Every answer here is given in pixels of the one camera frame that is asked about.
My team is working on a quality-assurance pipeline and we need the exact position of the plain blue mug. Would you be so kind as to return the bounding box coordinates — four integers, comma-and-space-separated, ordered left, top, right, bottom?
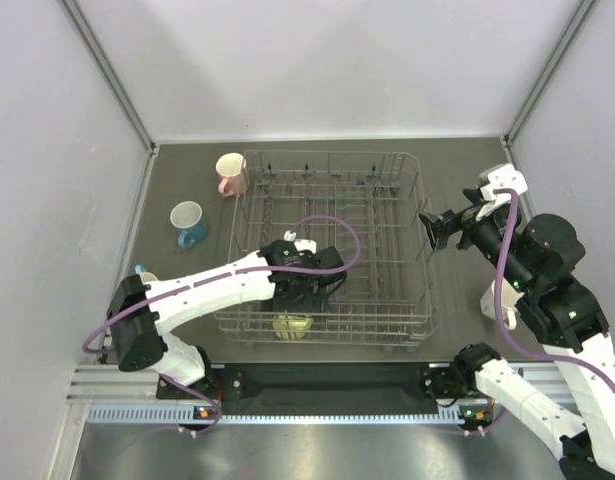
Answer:
134, 265, 158, 284

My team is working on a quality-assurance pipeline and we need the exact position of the grey wire dish rack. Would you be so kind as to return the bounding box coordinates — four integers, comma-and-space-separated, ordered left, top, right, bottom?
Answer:
216, 150, 439, 350

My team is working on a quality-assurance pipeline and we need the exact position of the yellow mug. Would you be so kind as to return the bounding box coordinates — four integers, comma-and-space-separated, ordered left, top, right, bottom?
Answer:
272, 314, 313, 341

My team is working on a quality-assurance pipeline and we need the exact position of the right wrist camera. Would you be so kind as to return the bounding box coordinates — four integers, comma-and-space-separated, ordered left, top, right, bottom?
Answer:
476, 163, 528, 221

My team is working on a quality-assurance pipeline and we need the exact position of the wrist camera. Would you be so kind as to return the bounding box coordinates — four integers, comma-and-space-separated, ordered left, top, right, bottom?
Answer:
476, 163, 528, 221
283, 230, 317, 254

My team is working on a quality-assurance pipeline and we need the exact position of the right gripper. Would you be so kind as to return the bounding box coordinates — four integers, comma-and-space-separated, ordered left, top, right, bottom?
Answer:
419, 186, 532, 291

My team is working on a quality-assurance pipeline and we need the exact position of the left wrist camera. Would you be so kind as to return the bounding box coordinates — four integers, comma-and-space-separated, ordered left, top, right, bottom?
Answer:
283, 230, 317, 254

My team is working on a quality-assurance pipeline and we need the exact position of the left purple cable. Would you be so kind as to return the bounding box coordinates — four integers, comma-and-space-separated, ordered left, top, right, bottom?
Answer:
81, 214, 362, 434

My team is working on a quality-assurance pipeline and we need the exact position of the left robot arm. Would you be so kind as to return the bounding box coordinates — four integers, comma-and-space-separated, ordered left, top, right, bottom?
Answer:
108, 240, 347, 397

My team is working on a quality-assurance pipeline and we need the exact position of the pink mug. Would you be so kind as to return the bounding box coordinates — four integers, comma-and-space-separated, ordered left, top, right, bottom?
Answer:
215, 153, 247, 197

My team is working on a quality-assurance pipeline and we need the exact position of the blue floral mug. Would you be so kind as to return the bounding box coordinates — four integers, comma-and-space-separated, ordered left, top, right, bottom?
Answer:
170, 201, 208, 249

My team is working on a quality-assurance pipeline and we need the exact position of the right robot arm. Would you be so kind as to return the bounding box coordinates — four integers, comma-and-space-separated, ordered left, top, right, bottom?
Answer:
419, 188, 615, 479

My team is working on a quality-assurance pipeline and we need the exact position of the white mug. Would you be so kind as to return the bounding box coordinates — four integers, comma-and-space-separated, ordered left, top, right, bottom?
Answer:
480, 279, 521, 331

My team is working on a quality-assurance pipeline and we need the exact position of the aluminium frame rail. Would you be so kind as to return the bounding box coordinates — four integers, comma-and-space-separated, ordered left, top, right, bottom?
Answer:
67, 361, 577, 436

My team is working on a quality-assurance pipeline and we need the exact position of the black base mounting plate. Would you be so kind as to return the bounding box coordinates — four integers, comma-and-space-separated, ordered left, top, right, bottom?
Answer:
157, 362, 479, 403

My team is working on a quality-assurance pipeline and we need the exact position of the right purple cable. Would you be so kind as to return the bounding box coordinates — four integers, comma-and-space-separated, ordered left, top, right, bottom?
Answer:
464, 187, 615, 435

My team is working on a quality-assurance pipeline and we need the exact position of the purple cable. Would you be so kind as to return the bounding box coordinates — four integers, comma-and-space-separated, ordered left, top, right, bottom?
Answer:
464, 187, 615, 435
81, 214, 362, 434

